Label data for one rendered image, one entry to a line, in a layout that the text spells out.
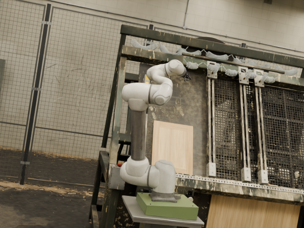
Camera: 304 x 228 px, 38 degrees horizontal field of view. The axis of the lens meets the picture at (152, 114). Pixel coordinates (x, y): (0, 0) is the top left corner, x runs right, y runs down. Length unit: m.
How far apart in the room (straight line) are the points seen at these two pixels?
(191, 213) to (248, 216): 1.35
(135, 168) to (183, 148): 0.97
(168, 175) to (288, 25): 7.27
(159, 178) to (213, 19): 6.50
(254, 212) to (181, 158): 0.92
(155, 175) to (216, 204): 1.22
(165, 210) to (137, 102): 0.75
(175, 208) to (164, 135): 1.10
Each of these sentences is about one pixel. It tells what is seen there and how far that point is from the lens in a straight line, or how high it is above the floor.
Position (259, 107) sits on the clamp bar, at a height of 1.58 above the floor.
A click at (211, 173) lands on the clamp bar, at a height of 0.94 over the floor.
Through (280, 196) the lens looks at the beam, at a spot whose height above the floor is 0.83.
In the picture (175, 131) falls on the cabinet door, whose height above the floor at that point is 1.23.
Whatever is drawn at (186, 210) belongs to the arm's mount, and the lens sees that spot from 3.04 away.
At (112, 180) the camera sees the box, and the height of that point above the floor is 0.83.
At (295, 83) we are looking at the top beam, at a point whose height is 1.88.
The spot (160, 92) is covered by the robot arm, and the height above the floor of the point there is 1.57.
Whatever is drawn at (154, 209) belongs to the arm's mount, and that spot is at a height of 0.79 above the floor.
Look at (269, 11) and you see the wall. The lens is 9.78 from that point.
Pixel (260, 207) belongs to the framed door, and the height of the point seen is 0.65.
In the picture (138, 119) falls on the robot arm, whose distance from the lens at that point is 2.94.
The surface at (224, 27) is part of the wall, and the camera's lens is 9.33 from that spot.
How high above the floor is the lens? 1.59
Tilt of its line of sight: 3 degrees down
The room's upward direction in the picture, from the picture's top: 10 degrees clockwise
